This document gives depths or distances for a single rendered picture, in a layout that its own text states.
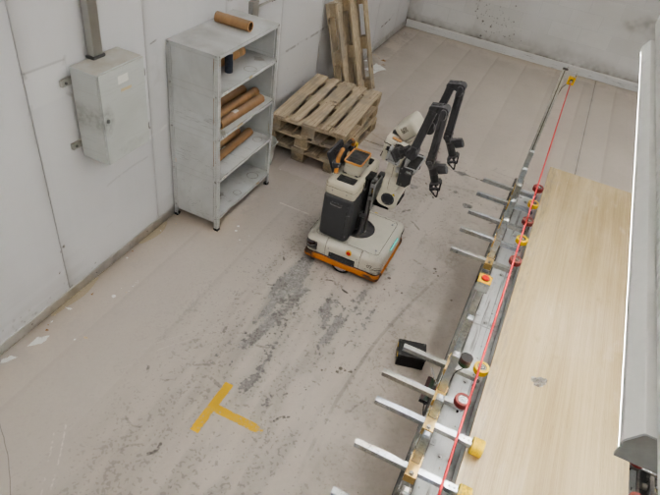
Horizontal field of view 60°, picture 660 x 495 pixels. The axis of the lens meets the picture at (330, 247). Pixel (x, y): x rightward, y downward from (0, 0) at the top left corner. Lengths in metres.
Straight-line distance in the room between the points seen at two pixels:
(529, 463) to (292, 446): 1.46
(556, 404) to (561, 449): 0.26
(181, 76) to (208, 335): 1.89
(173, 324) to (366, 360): 1.40
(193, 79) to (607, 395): 3.33
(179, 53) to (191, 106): 0.39
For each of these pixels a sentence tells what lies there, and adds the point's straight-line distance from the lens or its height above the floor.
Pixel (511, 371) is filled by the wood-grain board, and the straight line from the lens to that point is 3.18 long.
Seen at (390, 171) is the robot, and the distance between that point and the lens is 4.30.
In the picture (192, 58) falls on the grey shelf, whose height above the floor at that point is 1.48.
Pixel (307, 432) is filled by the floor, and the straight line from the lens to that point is 3.74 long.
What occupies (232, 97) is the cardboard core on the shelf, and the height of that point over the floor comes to 0.95.
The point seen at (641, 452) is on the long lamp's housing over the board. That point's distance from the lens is 1.18.
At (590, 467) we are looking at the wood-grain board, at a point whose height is 0.90.
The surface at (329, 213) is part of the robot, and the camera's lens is 4.46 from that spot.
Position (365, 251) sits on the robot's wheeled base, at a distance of 4.53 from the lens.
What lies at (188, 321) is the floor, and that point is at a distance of 4.26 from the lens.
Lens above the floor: 3.17
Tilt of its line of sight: 40 degrees down
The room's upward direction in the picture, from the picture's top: 10 degrees clockwise
